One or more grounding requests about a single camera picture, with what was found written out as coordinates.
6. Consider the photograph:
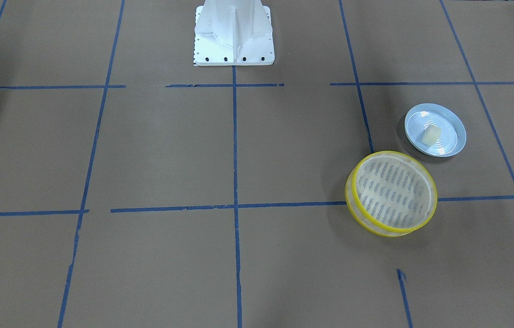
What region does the white steamed bun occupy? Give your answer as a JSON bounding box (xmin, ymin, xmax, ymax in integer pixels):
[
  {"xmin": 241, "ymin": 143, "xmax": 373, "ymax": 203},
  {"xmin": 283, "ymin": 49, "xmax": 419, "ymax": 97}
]
[{"xmin": 421, "ymin": 125, "xmax": 442, "ymax": 147}]

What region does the yellow rimmed steamer basket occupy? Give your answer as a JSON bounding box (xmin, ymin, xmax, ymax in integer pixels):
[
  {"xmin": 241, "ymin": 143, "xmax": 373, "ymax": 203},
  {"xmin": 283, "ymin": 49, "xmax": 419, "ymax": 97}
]
[{"xmin": 344, "ymin": 151, "xmax": 438, "ymax": 237}]

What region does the light blue plate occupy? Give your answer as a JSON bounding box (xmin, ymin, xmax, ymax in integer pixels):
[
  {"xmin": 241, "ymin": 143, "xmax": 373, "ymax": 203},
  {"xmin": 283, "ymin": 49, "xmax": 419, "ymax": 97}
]
[{"xmin": 404, "ymin": 102, "xmax": 467, "ymax": 158}]

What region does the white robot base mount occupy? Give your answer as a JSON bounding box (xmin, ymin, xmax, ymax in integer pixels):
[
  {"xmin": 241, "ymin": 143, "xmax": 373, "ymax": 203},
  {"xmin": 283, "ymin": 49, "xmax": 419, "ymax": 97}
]
[{"xmin": 193, "ymin": 0, "xmax": 275, "ymax": 67}]

